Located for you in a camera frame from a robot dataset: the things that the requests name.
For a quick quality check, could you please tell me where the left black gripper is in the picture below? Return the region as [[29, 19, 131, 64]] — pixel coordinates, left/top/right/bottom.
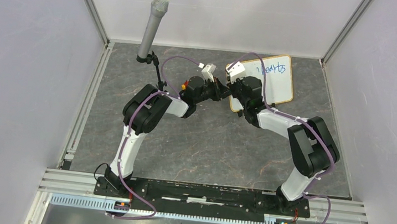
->
[[194, 75, 233, 108]]

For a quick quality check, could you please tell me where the white whiteboard with wooden frame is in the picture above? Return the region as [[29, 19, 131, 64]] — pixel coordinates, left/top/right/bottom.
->
[[240, 55, 294, 105]]

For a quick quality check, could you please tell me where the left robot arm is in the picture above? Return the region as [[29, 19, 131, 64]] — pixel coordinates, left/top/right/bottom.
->
[[94, 76, 230, 197]]

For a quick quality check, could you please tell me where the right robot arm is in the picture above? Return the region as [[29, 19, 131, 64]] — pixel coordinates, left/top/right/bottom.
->
[[228, 76, 340, 215]]

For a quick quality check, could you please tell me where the colourful toy brick car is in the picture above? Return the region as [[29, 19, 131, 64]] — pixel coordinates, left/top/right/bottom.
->
[[181, 82, 188, 90]]

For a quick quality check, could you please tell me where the black microphone tripod stand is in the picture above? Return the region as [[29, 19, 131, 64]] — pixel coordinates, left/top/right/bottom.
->
[[146, 51, 167, 91]]

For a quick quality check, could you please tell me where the grey microphone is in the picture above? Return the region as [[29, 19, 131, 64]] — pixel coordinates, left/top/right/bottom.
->
[[136, 0, 169, 63]]

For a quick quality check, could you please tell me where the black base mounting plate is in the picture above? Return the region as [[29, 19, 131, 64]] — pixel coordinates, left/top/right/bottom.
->
[[94, 176, 311, 222]]

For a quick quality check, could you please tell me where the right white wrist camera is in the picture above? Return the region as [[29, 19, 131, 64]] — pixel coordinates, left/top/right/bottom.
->
[[225, 62, 246, 83]]

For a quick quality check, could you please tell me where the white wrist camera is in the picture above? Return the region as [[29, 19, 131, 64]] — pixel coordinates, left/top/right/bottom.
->
[[225, 62, 246, 83], [198, 63, 216, 82]]

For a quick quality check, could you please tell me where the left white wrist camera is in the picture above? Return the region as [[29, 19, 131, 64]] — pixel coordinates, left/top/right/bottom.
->
[[198, 63, 216, 82]]

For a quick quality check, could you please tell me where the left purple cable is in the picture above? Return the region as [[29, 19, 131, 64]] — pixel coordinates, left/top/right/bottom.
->
[[105, 50, 203, 224]]

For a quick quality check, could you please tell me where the purple cable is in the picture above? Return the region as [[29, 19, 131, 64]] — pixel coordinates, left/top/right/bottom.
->
[[105, 50, 203, 224], [218, 50, 347, 224]]

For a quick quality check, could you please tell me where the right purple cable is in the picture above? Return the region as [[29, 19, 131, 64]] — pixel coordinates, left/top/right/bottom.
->
[[218, 50, 347, 224]]

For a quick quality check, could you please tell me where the slotted cable duct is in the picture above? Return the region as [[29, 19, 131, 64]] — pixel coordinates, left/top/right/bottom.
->
[[49, 193, 296, 224]]

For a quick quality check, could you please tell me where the aluminium frame rail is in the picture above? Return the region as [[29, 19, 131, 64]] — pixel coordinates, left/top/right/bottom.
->
[[38, 169, 369, 224]]

